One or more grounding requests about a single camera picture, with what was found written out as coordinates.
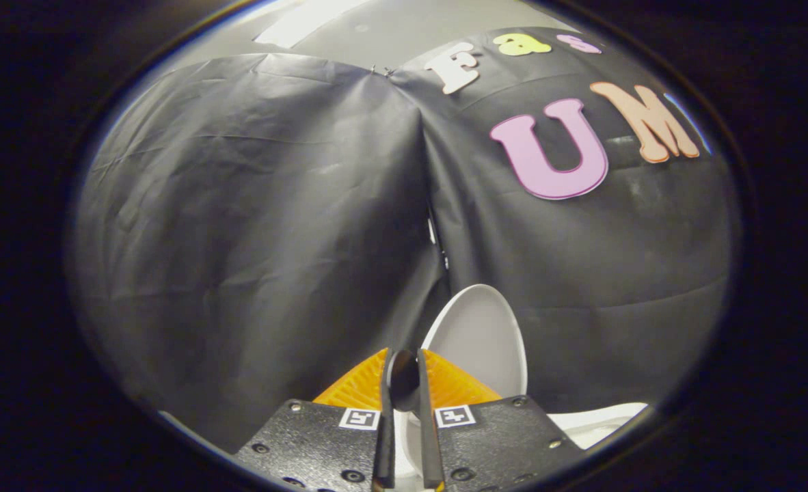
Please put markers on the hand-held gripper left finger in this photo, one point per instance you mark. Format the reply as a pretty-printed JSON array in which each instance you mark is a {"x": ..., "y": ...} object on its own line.
[{"x": 386, "y": 437}]

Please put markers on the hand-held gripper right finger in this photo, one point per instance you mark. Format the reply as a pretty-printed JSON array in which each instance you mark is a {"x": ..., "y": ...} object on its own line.
[{"x": 428, "y": 437}]

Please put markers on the white toilet lid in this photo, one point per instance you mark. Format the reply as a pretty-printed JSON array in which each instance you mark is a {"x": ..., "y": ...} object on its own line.
[{"x": 479, "y": 335}]

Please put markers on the plain black backdrop cloth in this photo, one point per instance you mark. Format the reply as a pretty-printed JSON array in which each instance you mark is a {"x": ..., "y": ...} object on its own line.
[{"x": 253, "y": 239}]

